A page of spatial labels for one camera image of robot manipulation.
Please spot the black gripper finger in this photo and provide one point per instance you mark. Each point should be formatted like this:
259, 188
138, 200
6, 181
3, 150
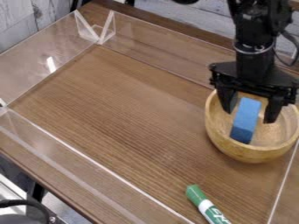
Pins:
227, 98
274, 108

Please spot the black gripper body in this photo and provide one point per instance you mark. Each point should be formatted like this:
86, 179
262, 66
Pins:
255, 75

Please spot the blue rectangular block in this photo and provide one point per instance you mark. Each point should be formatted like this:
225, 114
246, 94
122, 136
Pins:
246, 120

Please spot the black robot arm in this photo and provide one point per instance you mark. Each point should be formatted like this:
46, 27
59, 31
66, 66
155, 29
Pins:
261, 21

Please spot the brown wooden bowl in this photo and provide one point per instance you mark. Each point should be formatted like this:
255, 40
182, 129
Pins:
273, 139

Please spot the green dry erase marker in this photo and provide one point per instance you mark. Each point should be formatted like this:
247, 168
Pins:
212, 215

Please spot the clear acrylic tray wall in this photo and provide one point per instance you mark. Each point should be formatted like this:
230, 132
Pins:
104, 95

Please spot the black table leg frame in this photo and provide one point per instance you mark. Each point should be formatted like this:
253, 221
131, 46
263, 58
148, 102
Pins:
32, 202

